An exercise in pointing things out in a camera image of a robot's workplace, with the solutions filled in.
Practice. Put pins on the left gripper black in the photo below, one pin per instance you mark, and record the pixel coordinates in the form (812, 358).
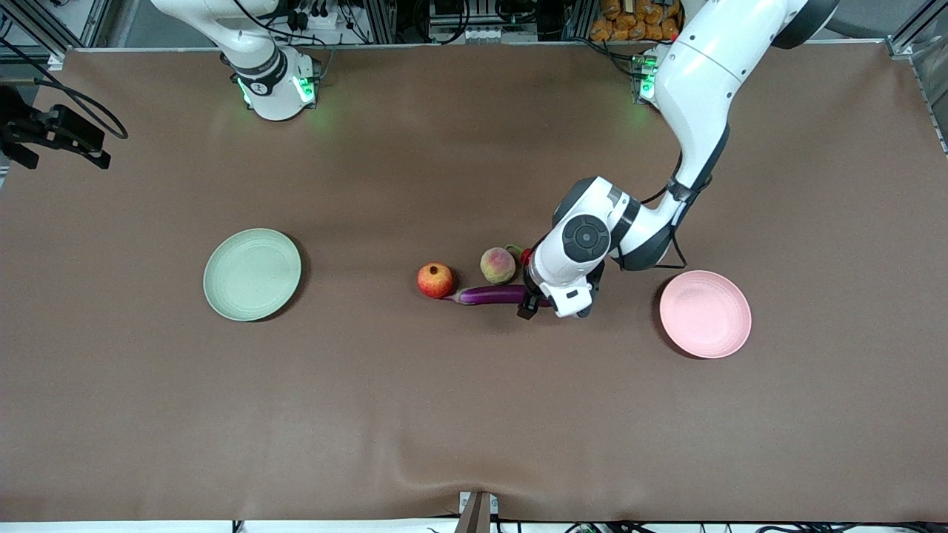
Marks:
(530, 298)

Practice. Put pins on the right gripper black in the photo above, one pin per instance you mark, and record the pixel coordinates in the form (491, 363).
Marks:
(22, 126)

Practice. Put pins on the purple eggplant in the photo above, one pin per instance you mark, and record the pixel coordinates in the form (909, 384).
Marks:
(489, 295)

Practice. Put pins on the red chili pepper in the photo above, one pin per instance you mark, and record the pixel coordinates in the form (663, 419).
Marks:
(526, 257)

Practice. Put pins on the yellow-pink peach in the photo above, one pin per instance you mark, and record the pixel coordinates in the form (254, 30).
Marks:
(498, 265)

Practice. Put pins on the red pomegranate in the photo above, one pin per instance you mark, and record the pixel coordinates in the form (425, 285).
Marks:
(435, 281)

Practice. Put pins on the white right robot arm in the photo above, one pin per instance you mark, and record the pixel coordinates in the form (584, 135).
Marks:
(270, 89)

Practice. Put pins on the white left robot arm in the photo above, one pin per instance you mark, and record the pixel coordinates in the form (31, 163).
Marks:
(696, 81)

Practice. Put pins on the pink round plate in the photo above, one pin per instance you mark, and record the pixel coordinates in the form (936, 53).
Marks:
(707, 314)

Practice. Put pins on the pale green round plate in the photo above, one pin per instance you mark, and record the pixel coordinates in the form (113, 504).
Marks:
(252, 274)

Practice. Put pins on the small white connector block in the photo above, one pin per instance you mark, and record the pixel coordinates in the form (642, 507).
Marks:
(485, 34)

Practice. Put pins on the white power strip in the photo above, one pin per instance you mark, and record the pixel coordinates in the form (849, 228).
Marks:
(318, 22)

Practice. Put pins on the orange toy fruit pile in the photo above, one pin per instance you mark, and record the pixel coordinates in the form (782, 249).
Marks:
(629, 22)

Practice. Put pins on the aluminium frame strut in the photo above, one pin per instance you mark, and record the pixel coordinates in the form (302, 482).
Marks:
(907, 37)
(95, 22)

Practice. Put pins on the metal table edge bracket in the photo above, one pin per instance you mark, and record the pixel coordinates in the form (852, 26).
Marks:
(478, 514)

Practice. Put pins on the aluminium frame post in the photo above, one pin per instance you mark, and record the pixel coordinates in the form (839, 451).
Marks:
(378, 21)
(581, 21)

